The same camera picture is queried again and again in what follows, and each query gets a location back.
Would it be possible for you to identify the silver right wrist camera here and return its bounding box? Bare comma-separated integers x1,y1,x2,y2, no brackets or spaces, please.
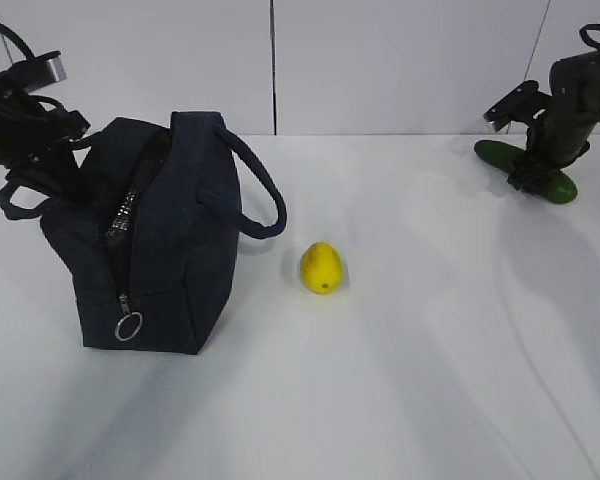
483,80,550,132

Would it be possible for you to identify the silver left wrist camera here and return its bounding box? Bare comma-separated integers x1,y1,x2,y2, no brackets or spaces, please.
0,51,67,93

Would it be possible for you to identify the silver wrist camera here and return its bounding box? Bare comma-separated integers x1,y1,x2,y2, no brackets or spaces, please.
0,51,67,93
483,80,550,132

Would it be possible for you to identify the dark navy lunch bag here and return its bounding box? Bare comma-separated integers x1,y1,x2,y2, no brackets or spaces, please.
0,111,287,355

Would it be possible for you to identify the green cucumber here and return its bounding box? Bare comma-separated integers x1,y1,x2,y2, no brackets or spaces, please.
474,140,578,205

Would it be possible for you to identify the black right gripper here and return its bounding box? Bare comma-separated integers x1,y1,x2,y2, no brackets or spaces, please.
507,52,600,195

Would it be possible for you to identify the yellow lemon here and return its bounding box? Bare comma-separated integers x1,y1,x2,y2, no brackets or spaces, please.
300,242,343,294

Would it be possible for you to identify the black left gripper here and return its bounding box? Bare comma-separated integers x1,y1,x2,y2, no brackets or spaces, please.
0,71,90,205

